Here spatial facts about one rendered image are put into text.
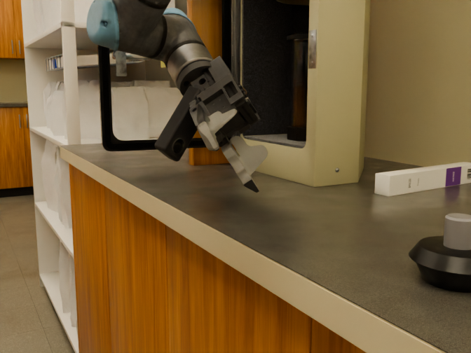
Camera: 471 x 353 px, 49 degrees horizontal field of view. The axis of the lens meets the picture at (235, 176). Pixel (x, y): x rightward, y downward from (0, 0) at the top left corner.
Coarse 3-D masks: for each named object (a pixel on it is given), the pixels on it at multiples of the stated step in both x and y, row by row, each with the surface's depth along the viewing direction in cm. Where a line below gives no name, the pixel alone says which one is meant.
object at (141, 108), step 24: (192, 0) 117; (216, 0) 119; (216, 24) 120; (216, 48) 120; (144, 72) 115; (168, 72) 117; (120, 96) 114; (144, 96) 116; (168, 96) 118; (120, 120) 115; (144, 120) 117; (168, 120) 119
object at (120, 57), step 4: (116, 52) 111; (120, 52) 110; (124, 52) 111; (116, 56) 111; (120, 56) 111; (124, 56) 111; (116, 60) 111; (120, 60) 111; (124, 60) 111; (116, 64) 111; (120, 64) 111; (124, 64) 112; (116, 68) 111; (120, 68) 111; (124, 68) 112; (116, 72) 111; (120, 72) 111; (124, 72) 112
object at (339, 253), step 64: (128, 192) 106; (192, 192) 96; (320, 192) 96; (448, 192) 96; (256, 256) 61; (320, 256) 59; (384, 256) 59; (320, 320) 51; (384, 320) 43; (448, 320) 43
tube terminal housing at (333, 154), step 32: (320, 0) 95; (352, 0) 98; (320, 32) 96; (352, 32) 99; (320, 64) 97; (352, 64) 101; (320, 96) 98; (352, 96) 102; (320, 128) 99; (352, 128) 103; (288, 160) 108; (320, 160) 100; (352, 160) 104
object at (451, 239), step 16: (448, 224) 50; (464, 224) 49; (432, 240) 53; (448, 240) 51; (464, 240) 50; (416, 256) 51; (432, 256) 49; (448, 256) 48; (464, 256) 48; (432, 272) 49; (448, 272) 48; (464, 272) 47; (448, 288) 49; (464, 288) 48
